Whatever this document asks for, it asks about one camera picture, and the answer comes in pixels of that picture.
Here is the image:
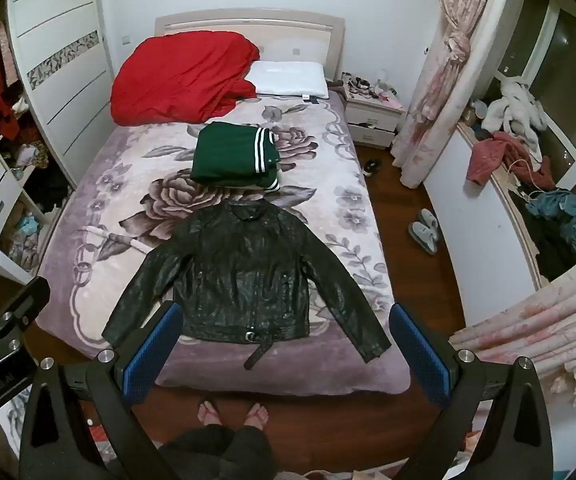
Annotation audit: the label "person's left foot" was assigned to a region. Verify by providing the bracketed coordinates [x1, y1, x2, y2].
[196, 398, 222, 429]

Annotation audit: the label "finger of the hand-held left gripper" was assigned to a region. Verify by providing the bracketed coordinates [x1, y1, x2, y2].
[0, 276, 52, 356]

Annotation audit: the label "blue garment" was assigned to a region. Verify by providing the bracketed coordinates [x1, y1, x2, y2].
[530, 188, 576, 261]

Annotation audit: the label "window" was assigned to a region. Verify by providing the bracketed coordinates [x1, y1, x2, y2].
[488, 0, 576, 281]

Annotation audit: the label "white wardrobe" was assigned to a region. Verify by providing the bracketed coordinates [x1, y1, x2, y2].
[7, 0, 119, 187]

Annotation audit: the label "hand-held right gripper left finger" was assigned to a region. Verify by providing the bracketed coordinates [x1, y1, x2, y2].
[18, 301, 185, 480]

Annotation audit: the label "bed with floral blanket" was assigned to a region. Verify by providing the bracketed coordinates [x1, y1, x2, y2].
[35, 91, 413, 405]

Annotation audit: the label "white crumpled clothes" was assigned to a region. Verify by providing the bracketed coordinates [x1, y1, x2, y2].
[482, 77, 548, 161]

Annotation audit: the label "pink floral curtain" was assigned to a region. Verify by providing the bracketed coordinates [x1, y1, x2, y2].
[392, 0, 514, 191]
[455, 255, 576, 408]

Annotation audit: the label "green striped-cuff jacket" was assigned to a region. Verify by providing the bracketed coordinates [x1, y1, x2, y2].
[190, 121, 283, 193]

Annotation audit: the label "pink garment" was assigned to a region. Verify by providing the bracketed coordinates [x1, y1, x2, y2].
[466, 131, 558, 192]

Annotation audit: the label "grey slipper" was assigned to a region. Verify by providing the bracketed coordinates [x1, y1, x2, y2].
[408, 220, 437, 255]
[419, 208, 441, 241]

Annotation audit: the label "white nightstand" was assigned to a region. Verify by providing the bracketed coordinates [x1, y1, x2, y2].
[343, 91, 407, 149]

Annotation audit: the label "person's legs in dark pants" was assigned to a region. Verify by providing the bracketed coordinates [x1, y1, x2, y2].
[157, 422, 279, 480]

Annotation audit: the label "white cable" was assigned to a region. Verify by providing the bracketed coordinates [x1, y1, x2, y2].
[502, 159, 546, 202]

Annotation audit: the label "white pillow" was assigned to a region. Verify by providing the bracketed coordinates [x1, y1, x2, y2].
[244, 60, 329, 101]

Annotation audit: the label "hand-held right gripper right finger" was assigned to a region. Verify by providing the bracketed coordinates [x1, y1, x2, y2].
[389, 302, 554, 480]

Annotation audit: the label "red duvet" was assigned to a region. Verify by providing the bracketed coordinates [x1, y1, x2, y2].
[110, 31, 261, 127]

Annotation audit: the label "black leather jacket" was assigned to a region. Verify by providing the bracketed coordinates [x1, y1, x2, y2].
[101, 199, 393, 372]

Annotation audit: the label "small clutter on nightstand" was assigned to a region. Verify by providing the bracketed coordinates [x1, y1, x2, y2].
[339, 72, 401, 107]

